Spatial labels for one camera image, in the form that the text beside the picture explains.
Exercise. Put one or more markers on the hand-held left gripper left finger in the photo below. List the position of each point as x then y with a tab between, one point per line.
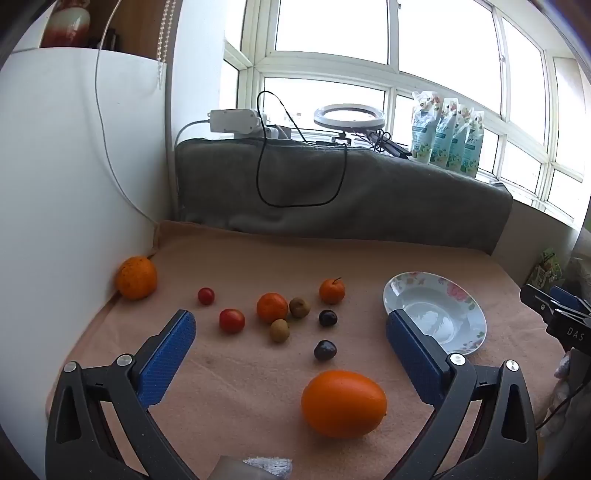
168	360

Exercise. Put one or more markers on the grey blanket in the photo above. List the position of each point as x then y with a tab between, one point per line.
392	203

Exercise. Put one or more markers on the green snack packet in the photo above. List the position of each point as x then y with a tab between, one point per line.
545	270

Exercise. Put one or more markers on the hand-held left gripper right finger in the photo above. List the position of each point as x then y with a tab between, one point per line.
415	364

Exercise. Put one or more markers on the brown kiwi berry front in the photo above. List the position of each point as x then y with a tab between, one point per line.
279	330

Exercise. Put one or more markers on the stemless mandarin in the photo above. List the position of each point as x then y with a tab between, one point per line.
272	308

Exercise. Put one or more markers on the small cherry tomato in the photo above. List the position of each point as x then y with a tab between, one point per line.
206	296

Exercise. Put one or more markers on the floral refill pouch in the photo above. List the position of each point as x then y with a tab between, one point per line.
444	138
422	129
462	145
474	152

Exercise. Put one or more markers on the red tomato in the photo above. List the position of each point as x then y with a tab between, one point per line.
232	321

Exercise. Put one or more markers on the brown kiwi berry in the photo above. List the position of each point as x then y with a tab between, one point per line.
299	308
279	330

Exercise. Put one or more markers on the white floral plate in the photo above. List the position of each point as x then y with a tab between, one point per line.
438	314

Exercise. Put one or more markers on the speckled rough orange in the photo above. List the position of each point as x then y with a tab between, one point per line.
136	278

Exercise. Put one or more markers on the red and white vase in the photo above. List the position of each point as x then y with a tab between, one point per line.
67	23

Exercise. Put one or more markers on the person's right hand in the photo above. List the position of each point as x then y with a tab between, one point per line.
556	406

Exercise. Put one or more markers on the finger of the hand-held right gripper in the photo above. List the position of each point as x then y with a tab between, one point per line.
568	300
535	300

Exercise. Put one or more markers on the white board panel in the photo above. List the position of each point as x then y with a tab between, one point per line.
55	207

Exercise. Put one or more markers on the small mandarin with stem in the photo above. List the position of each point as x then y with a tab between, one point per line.
332	291

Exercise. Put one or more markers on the dark purple plum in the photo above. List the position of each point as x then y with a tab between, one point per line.
325	350
328	318

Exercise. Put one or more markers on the white plug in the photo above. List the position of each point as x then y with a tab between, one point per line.
277	132

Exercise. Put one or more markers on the brown wooden cabinet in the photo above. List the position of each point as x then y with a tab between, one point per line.
134	27

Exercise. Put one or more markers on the large smooth orange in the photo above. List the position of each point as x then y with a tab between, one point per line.
344	404

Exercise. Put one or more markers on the white window frame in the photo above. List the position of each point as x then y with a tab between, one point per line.
392	81

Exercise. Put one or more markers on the person's left hand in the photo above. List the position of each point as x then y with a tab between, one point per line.
270	467

